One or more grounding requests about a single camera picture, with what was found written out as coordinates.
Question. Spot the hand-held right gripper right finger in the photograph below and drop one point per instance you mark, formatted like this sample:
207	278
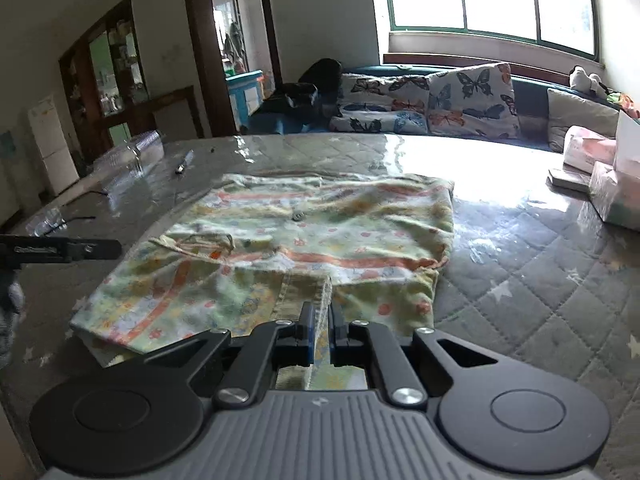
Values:
336	332

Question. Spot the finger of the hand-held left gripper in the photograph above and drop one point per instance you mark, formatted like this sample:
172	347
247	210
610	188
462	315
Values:
60	249

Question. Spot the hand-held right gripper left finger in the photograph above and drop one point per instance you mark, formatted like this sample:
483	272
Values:
306	332

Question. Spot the green patterned children's garment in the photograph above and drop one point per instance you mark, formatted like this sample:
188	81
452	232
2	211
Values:
300	240

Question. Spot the white refrigerator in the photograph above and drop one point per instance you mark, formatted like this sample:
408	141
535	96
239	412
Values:
52	145

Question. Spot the clear plastic box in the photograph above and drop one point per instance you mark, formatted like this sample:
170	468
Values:
130	155

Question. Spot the black pen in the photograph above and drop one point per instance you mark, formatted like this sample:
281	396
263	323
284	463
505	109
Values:
183	162

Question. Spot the wooden side table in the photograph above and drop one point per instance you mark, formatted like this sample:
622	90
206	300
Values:
170	110

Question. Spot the dark wooden glass cabinet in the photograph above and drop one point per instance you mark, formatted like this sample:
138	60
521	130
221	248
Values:
105	75

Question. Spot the grey quilted star table cover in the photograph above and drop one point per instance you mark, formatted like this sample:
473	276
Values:
525	310

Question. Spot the butterfly print pillow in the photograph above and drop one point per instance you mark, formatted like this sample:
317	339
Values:
380	102
472	100

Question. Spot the blue cabinet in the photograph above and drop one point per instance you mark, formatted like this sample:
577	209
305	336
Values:
245	97

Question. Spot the black bag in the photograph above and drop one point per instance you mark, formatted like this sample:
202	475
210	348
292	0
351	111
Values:
310	85

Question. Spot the flat notebook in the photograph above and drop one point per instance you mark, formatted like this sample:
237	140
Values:
570	179

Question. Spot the pink tissue pack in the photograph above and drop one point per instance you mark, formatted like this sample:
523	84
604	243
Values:
587	147

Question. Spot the tissue box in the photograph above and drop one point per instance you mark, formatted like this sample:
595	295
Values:
617	195

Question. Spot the grey pillow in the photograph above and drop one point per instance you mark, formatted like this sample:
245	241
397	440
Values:
580	117

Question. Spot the white card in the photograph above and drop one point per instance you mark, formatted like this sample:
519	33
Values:
629	140

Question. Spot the grey white plush toy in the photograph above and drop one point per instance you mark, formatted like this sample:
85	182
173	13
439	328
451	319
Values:
587	80

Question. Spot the colourful plush toy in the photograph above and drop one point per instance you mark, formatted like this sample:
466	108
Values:
625	102

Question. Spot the dark wooden door frame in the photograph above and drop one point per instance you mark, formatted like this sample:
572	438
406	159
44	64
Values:
207	50

